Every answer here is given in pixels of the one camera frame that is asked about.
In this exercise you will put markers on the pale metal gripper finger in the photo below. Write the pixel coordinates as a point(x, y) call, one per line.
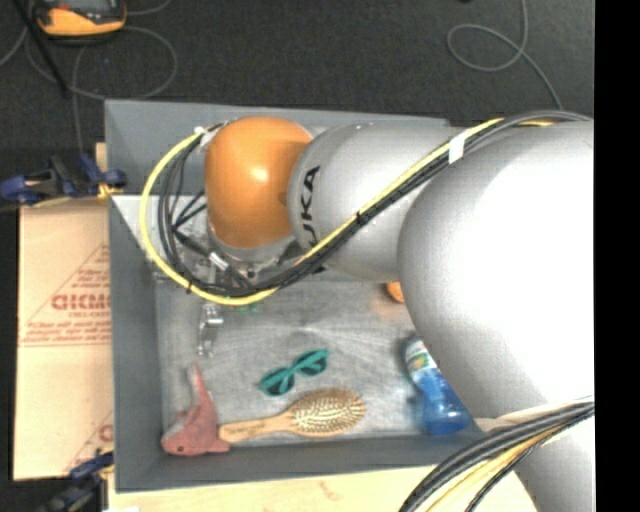
point(210, 325)

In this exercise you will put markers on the grey metal bin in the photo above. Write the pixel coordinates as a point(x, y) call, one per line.
point(135, 350)

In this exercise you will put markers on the green sunglasses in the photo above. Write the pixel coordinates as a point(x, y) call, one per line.
point(285, 376)

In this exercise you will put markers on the pink toy fish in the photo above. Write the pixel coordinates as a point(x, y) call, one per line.
point(197, 425)

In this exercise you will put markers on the wooden hairbrush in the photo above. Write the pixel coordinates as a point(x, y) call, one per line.
point(325, 412)

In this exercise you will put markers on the brown cardboard board, red print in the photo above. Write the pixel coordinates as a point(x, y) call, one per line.
point(60, 350)

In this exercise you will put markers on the orange round fruit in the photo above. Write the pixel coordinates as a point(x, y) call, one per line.
point(396, 292)

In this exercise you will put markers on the blue spray bottle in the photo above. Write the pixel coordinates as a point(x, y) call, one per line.
point(440, 405)

